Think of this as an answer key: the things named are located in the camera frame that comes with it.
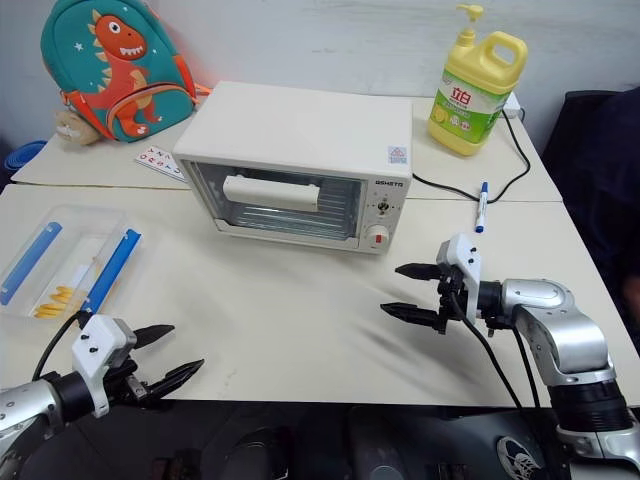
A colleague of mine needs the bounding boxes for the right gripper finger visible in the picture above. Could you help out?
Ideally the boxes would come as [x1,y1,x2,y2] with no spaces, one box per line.
[394,262,444,283]
[379,301,441,328]

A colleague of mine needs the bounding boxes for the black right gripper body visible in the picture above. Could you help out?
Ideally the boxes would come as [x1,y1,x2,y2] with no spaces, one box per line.
[435,266,469,336]

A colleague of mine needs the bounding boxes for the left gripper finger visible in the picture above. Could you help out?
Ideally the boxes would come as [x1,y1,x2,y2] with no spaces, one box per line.
[144,357,207,402]
[133,324,177,351]

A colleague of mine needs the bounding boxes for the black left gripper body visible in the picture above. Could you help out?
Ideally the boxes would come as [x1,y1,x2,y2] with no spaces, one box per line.
[102,357,151,404]

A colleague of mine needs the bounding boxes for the clear plastic container blue clips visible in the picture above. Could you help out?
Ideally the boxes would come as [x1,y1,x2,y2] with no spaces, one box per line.
[0,203,144,322]

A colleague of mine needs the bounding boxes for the glass oven door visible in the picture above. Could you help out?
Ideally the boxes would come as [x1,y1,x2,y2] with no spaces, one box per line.
[178,158,369,250]

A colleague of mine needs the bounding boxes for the white toaster oven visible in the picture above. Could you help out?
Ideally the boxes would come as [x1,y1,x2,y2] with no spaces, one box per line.
[172,81,414,256]

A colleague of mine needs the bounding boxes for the white timer knob red mark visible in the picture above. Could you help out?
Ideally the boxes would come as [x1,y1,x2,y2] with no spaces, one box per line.
[366,225,393,249]

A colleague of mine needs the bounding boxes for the blue container clip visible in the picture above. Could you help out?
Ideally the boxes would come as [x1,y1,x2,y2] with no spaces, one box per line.
[79,228,143,316]
[0,222,64,307]

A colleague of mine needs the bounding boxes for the white blue marker pen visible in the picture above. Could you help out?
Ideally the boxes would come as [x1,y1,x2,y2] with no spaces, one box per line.
[473,180,491,236]

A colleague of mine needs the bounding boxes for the white letter card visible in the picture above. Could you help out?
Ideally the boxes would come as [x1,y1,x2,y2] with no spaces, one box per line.
[133,144,188,183]

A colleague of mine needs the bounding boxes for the dark navy cloth bulk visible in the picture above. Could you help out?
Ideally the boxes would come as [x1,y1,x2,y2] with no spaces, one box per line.
[541,86,640,354]

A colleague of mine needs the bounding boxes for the yellow dish soap bottle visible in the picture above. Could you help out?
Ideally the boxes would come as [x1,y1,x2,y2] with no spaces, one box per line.
[427,3,530,158]

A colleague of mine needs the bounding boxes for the beige plush toy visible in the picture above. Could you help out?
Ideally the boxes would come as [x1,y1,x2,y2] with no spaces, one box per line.
[53,108,102,148]

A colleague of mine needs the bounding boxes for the blue rolled mat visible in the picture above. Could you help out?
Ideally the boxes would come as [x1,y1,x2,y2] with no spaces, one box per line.
[3,140,49,174]

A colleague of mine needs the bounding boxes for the teal dinosaur backpack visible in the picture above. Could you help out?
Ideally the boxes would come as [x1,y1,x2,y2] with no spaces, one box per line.
[40,0,209,145]

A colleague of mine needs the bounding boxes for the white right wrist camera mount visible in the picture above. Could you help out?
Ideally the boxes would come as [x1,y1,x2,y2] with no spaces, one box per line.
[435,232,484,322]

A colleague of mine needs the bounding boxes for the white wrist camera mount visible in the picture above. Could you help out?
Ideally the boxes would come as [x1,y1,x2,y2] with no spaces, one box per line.
[435,232,484,322]
[70,314,138,419]

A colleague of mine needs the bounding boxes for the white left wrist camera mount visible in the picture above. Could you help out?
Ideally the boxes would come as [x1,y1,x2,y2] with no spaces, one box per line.
[70,314,138,419]

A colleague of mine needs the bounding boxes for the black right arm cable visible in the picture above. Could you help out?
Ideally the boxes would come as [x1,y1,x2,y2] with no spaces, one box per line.
[448,291,551,424]

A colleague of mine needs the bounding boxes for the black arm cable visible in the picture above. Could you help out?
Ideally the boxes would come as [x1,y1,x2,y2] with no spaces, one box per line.
[31,310,90,382]
[448,291,551,424]

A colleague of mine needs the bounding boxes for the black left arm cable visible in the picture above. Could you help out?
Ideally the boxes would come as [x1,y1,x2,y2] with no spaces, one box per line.
[31,310,90,382]

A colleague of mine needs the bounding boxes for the black power cable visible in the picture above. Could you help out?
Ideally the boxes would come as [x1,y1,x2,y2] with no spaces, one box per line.
[410,107,532,204]

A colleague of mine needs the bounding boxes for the white oven door handle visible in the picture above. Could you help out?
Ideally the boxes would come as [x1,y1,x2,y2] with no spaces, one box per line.
[223,174,321,212]

